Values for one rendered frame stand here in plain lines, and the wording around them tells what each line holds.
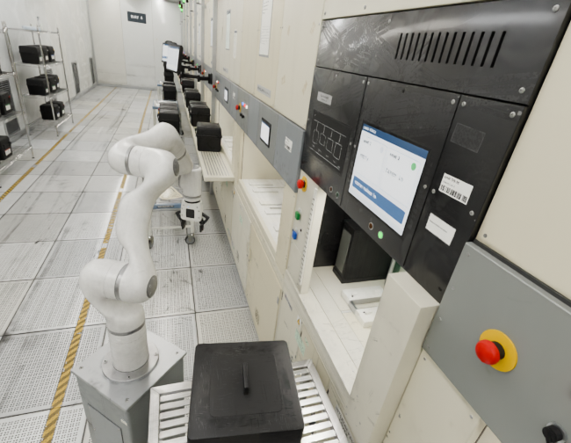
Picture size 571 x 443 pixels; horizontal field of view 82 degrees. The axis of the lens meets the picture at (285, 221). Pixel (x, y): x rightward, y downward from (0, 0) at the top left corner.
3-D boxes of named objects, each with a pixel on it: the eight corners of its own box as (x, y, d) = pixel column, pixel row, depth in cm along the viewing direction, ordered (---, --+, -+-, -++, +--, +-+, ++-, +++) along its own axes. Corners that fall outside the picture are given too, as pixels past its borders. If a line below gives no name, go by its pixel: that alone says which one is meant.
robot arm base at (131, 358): (90, 366, 117) (82, 328, 109) (134, 333, 133) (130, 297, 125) (127, 393, 111) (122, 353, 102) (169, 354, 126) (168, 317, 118)
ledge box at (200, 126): (194, 143, 376) (194, 120, 364) (220, 145, 383) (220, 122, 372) (195, 151, 350) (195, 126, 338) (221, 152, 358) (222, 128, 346)
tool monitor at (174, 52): (166, 78, 386) (165, 43, 370) (210, 83, 402) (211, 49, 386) (166, 82, 352) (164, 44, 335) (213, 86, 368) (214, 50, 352)
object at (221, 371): (194, 365, 106) (194, 335, 100) (284, 359, 112) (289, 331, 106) (184, 467, 80) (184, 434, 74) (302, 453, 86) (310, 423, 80)
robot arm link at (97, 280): (133, 338, 108) (126, 279, 97) (80, 328, 109) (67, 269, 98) (151, 314, 119) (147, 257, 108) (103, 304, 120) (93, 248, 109)
